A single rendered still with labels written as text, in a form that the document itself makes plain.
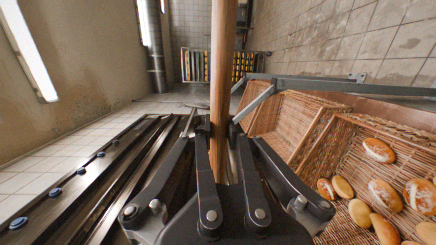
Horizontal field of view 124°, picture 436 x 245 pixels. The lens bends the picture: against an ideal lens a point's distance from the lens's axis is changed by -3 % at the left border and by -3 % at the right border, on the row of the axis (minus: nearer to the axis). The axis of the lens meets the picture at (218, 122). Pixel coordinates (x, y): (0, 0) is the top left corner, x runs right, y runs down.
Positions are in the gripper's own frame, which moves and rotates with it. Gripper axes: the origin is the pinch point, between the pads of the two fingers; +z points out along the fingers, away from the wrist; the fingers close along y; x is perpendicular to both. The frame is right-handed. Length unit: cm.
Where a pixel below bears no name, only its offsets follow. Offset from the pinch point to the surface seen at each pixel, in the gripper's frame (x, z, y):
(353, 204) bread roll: -37, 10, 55
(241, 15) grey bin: 154, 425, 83
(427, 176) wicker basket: -16, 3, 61
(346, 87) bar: 5, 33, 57
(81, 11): 63, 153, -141
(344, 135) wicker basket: -14, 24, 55
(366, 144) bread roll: -13, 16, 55
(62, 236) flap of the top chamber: -54, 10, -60
